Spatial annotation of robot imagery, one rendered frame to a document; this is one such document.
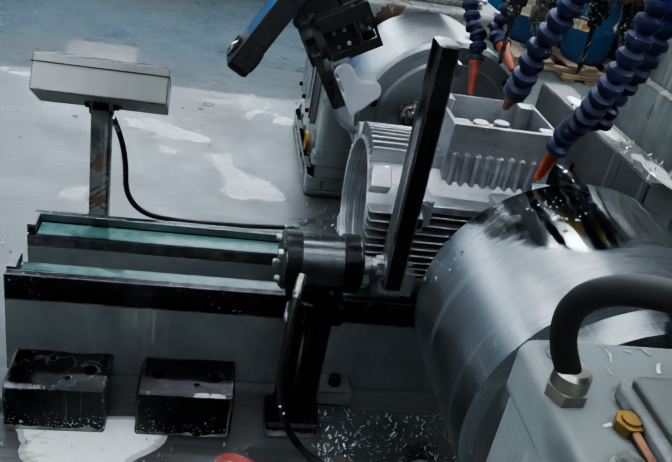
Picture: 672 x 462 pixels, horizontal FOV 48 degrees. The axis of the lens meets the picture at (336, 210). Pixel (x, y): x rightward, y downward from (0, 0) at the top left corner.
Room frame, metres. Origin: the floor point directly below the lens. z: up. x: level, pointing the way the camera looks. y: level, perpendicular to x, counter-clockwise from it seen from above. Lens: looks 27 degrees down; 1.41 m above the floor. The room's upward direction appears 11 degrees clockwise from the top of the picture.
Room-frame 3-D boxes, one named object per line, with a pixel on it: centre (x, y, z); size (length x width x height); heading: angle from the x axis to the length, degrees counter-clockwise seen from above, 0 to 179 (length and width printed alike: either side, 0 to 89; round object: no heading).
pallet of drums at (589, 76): (5.85, -1.59, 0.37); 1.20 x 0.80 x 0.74; 96
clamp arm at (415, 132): (0.66, -0.07, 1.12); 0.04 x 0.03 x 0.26; 102
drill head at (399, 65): (1.17, -0.10, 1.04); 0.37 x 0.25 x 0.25; 12
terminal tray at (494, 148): (0.82, -0.15, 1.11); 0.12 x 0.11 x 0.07; 101
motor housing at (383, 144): (0.81, -0.12, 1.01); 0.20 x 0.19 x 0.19; 101
